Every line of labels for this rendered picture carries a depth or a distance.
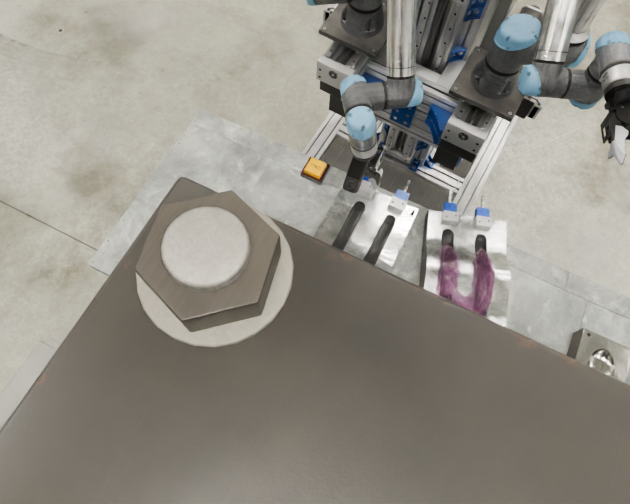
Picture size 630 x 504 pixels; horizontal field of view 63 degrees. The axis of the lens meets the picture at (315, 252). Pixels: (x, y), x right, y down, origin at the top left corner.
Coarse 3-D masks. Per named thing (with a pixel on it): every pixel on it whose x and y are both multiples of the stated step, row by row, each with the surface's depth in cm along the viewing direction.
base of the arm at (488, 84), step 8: (480, 64) 164; (488, 64) 159; (472, 72) 169; (480, 72) 164; (488, 72) 161; (496, 72) 159; (472, 80) 168; (480, 80) 164; (488, 80) 162; (496, 80) 161; (504, 80) 160; (512, 80) 161; (480, 88) 165; (488, 88) 164; (496, 88) 163; (504, 88) 164; (512, 88) 164; (488, 96) 166; (496, 96) 165; (504, 96) 165
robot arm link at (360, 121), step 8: (352, 112) 132; (360, 112) 132; (368, 112) 131; (352, 120) 131; (360, 120) 131; (368, 120) 130; (352, 128) 131; (360, 128) 130; (368, 128) 131; (352, 136) 134; (360, 136) 133; (368, 136) 134; (376, 136) 139; (352, 144) 139; (360, 144) 137; (368, 144) 137
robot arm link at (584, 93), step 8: (576, 72) 128; (584, 72) 128; (576, 80) 128; (584, 80) 128; (592, 80) 126; (576, 88) 128; (584, 88) 128; (592, 88) 128; (600, 88) 127; (568, 96) 130; (576, 96) 130; (584, 96) 130; (592, 96) 130; (600, 96) 130; (576, 104) 134; (584, 104) 133; (592, 104) 133
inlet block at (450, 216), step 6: (450, 192) 173; (450, 198) 172; (444, 204) 170; (450, 204) 170; (456, 204) 170; (444, 210) 168; (450, 210) 169; (456, 210) 169; (444, 216) 167; (450, 216) 167; (456, 216) 167; (444, 222) 168; (450, 222) 167; (456, 222) 167
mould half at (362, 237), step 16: (336, 208) 166; (368, 208) 166; (384, 208) 166; (416, 208) 167; (336, 224) 164; (368, 224) 164; (400, 224) 164; (352, 240) 162; (368, 240) 162; (400, 240) 162; (384, 256) 160
